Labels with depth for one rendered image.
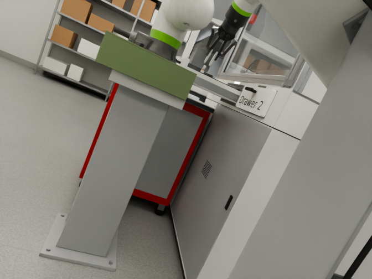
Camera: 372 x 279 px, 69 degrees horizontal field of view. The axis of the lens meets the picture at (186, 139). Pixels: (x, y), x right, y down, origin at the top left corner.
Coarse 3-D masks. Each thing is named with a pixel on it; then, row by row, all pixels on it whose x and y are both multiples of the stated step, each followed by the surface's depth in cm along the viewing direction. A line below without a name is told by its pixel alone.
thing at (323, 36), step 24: (264, 0) 33; (288, 0) 34; (312, 0) 35; (336, 0) 36; (360, 0) 37; (288, 24) 38; (312, 24) 39; (336, 24) 41; (360, 24) 41; (312, 48) 45; (336, 48) 47; (336, 72) 56
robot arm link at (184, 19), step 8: (176, 0) 88; (184, 0) 85; (192, 0) 84; (200, 0) 84; (208, 0) 85; (176, 8) 88; (184, 8) 85; (192, 8) 84; (200, 8) 85; (208, 8) 86; (176, 16) 90; (184, 16) 87; (192, 16) 86; (200, 16) 86; (208, 16) 87; (176, 24) 95; (184, 24) 89; (192, 24) 88; (200, 24) 88
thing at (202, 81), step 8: (200, 80) 129; (208, 80) 130; (216, 80) 131; (200, 88) 150; (208, 88) 131; (216, 88) 132; (224, 88) 132; (232, 88) 133; (224, 96) 133; (232, 96) 134
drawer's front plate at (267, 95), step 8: (256, 88) 116; (264, 88) 109; (240, 96) 129; (248, 96) 121; (256, 96) 113; (264, 96) 106; (272, 96) 102; (240, 104) 126; (248, 104) 118; (256, 104) 110; (264, 104) 104; (256, 112) 107; (264, 112) 103
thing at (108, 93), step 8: (96, 0) 459; (104, 0) 443; (144, 0) 455; (152, 0) 476; (160, 0) 460; (56, 8) 433; (112, 8) 470; (120, 8) 451; (64, 16) 446; (128, 16) 476; (136, 16) 459; (80, 24) 476; (144, 24) 488; (152, 24) 468; (48, 32) 439; (96, 32) 493; (48, 40) 442; (40, 56) 446; (88, 56) 461; (72, 80) 466; (96, 88) 492
